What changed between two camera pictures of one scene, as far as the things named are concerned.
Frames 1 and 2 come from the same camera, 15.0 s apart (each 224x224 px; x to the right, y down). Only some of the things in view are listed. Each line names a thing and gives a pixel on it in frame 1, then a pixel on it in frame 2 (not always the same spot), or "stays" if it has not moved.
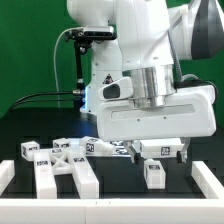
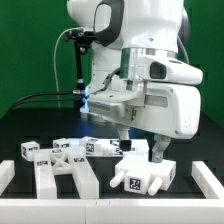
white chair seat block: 157,148 to 142,176
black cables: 30,101 stays
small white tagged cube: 28,148 stays
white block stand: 53,162 stays
